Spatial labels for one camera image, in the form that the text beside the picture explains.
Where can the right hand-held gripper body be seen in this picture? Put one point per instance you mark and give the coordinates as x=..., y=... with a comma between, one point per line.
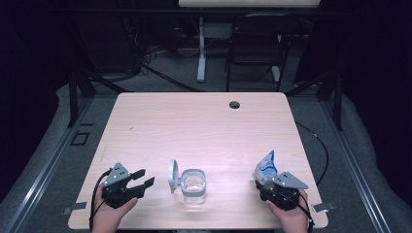
x=281, y=195

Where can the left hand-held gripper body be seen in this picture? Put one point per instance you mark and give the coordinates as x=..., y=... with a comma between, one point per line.
x=118, y=191

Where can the blue and white plastic pouch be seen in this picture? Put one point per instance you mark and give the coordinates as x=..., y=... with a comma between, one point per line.
x=266, y=168

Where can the clear jar with grey lid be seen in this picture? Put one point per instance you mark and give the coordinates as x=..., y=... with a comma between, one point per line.
x=193, y=186

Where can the person's right hand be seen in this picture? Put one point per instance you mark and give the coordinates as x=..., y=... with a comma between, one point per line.
x=294, y=216

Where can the person's left hand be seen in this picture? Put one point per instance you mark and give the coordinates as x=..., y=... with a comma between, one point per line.
x=108, y=215

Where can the grey tape strip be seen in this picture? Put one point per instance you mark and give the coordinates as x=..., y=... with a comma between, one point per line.
x=75, y=206
x=324, y=206

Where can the black folding chair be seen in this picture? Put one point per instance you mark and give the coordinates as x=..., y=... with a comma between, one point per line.
x=259, y=48

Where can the white desk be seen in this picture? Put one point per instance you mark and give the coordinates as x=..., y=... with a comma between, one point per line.
x=201, y=48

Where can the aluminium floor rail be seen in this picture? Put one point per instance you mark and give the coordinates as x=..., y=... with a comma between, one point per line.
x=353, y=161
x=48, y=168

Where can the black metal frame stand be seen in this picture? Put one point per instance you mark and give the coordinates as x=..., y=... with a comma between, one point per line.
x=337, y=100
x=74, y=97

